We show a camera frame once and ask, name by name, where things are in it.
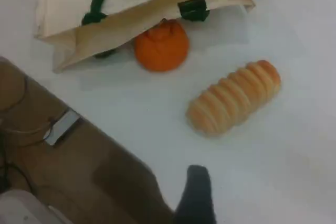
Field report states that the thin floor cable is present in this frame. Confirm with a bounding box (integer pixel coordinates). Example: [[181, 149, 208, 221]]
[[0, 76, 57, 141]]

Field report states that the orange tangerine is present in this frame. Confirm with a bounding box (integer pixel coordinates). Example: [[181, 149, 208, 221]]
[[134, 18, 190, 73]]

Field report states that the black floor cable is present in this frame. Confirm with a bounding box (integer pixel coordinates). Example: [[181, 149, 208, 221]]
[[0, 129, 36, 196]]

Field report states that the long striped bread roll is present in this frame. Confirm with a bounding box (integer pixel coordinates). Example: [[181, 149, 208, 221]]
[[185, 60, 282, 138]]

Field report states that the white rounded floor object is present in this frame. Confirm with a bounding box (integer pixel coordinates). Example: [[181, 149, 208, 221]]
[[0, 189, 75, 224]]

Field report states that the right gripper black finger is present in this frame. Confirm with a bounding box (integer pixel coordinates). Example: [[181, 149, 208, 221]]
[[173, 165, 218, 224]]

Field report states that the white power strip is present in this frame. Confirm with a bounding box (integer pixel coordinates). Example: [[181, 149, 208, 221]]
[[44, 109, 82, 147]]

